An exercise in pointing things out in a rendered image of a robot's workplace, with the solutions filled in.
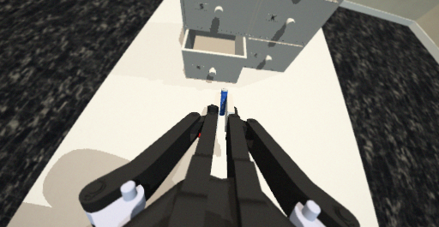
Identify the grey chest of drawers with cream top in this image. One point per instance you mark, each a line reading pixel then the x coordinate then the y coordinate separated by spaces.
pixel 254 37

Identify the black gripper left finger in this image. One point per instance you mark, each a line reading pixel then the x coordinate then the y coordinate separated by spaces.
pixel 115 198

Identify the blue battery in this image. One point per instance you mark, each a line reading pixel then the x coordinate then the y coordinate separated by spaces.
pixel 224 92

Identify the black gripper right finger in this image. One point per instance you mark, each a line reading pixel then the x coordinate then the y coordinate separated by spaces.
pixel 302 201

